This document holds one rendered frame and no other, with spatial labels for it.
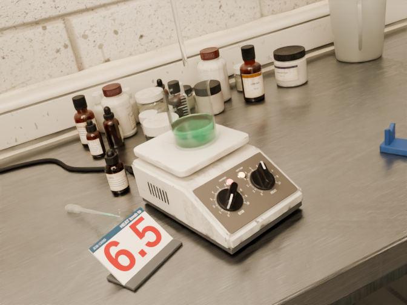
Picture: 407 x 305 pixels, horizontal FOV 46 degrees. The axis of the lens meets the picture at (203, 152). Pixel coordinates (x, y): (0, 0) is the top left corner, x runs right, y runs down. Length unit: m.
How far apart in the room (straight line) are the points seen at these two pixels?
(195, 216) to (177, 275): 0.07
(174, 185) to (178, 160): 0.03
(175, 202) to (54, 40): 0.52
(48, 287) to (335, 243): 0.34
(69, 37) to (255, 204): 0.59
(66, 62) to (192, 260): 0.58
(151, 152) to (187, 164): 0.07
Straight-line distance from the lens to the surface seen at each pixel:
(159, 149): 0.65
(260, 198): 0.59
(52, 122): 1.01
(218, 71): 0.99
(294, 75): 1.03
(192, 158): 0.60
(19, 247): 0.71
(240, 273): 0.55
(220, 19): 1.13
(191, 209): 0.58
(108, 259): 0.58
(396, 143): 0.76
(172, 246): 0.60
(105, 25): 1.04
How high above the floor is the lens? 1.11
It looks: 26 degrees down
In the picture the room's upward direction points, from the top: 11 degrees counter-clockwise
